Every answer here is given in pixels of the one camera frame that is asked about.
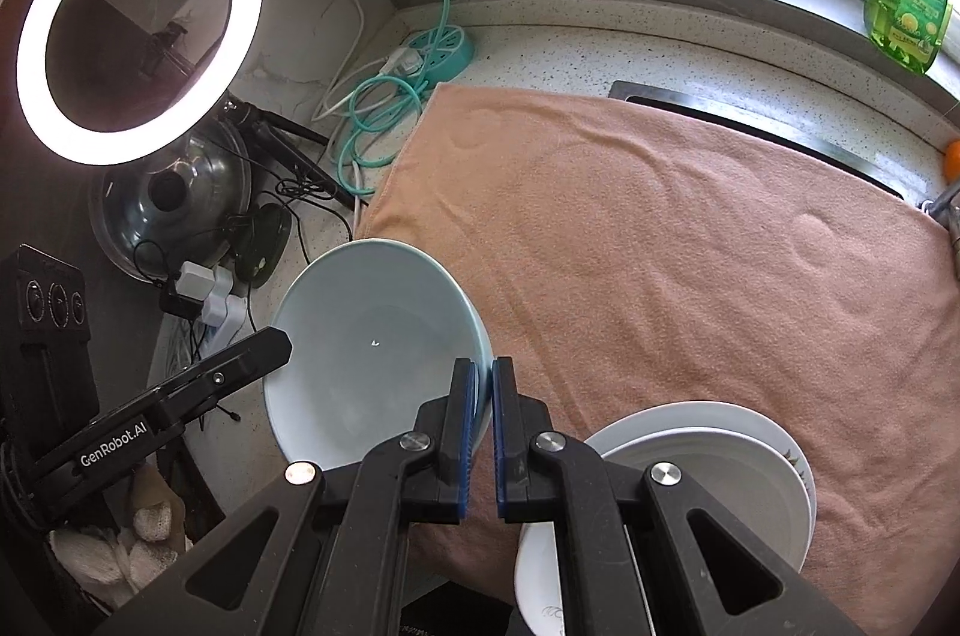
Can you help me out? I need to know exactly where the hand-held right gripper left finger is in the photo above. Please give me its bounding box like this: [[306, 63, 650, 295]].
[[94, 360, 479, 636]]

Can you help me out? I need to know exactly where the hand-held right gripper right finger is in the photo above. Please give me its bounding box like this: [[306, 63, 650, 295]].
[[491, 357, 871, 636]]

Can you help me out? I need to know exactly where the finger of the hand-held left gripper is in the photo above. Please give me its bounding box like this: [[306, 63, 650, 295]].
[[154, 327, 293, 419]]

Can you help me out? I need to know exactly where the light blue ceramic bowl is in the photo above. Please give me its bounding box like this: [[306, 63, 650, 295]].
[[262, 238, 496, 472]]

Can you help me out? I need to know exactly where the white deep plate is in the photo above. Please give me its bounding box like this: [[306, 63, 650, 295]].
[[516, 427, 815, 636]]

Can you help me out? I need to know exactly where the large pink floral plate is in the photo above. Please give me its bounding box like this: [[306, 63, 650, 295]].
[[583, 401, 820, 577]]

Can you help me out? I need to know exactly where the person's left hand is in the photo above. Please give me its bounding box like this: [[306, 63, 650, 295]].
[[49, 502, 190, 607]]

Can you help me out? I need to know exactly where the white socket adapter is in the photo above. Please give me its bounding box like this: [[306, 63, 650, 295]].
[[202, 276, 248, 344]]

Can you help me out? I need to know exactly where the dark round base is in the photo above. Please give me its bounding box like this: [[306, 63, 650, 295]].
[[238, 205, 292, 290]]

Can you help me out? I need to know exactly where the steel pot lid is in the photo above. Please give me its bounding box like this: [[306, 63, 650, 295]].
[[90, 118, 252, 284]]

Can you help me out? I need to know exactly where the pink towel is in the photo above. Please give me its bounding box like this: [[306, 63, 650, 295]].
[[352, 83, 960, 636]]

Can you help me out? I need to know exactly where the black tripod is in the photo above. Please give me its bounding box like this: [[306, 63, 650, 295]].
[[221, 97, 357, 209]]

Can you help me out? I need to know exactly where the white plug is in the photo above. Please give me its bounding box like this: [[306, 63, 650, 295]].
[[379, 47, 421, 78]]

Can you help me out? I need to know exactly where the teal round power strip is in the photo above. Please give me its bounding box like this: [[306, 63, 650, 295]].
[[401, 27, 476, 82]]

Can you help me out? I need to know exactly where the steel sink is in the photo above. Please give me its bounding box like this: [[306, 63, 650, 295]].
[[609, 79, 908, 202]]

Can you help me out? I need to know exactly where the chrome faucet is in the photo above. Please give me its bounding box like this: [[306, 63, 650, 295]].
[[919, 178, 960, 277]]

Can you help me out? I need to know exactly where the white ring light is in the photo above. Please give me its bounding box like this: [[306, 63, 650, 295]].
[[15, 0, 265, 166]]

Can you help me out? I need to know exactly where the white cable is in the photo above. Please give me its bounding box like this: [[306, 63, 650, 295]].
[[232, 0, 421, 202]]

